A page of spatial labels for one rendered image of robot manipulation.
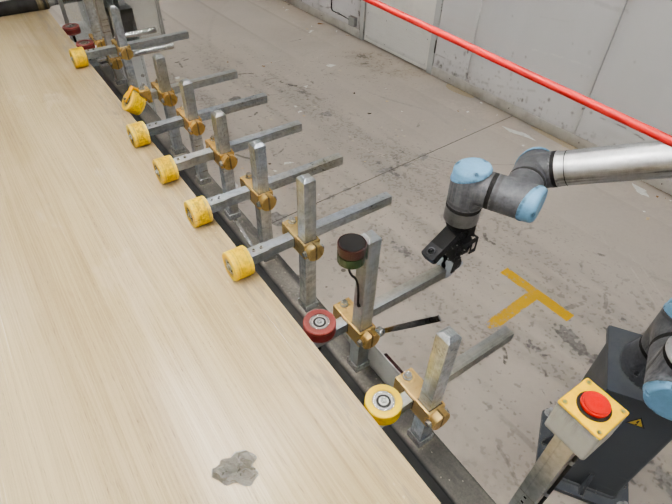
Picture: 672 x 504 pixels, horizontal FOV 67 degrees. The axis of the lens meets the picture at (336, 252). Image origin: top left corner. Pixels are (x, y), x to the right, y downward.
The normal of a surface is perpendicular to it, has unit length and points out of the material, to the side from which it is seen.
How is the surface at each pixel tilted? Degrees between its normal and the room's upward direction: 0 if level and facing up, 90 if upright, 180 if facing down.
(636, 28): 90
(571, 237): 0
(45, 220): 0
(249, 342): 0
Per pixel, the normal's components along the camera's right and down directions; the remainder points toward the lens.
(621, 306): 0.03, -0.73
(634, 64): -0.79, 0.40
